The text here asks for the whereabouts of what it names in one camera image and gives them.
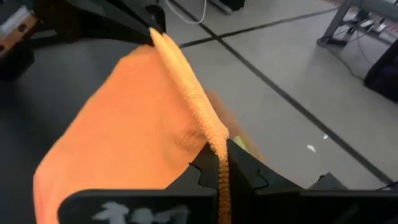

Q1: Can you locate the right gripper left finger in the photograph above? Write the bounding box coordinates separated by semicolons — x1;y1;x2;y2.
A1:
58;141;222;224

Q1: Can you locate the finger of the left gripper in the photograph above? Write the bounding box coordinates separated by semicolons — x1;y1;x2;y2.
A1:
67;0;155;47
124;0;167;34

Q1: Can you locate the black perforated computer case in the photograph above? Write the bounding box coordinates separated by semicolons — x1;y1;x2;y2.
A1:
363;39;398;103

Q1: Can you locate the white floor cable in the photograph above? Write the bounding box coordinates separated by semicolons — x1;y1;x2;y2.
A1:
164;0;208;26

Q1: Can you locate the black floor cable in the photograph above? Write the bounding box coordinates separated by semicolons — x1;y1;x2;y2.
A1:
325;45;365;82

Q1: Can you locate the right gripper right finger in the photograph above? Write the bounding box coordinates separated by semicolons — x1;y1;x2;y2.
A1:
226;138;398;224

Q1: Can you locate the grey metal desk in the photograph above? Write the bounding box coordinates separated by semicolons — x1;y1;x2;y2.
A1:
316;0;398;48

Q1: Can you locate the green microfiber towel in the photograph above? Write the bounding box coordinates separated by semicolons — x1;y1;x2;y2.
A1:
233;135;248;152

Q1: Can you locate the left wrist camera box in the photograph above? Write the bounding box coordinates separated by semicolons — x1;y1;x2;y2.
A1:
0;5;39;58

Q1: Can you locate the orange microfiber towel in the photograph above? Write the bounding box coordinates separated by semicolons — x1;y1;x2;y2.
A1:
32;27;233;224

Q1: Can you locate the grey furniture base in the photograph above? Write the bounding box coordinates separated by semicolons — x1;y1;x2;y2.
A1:
207;0;246;15

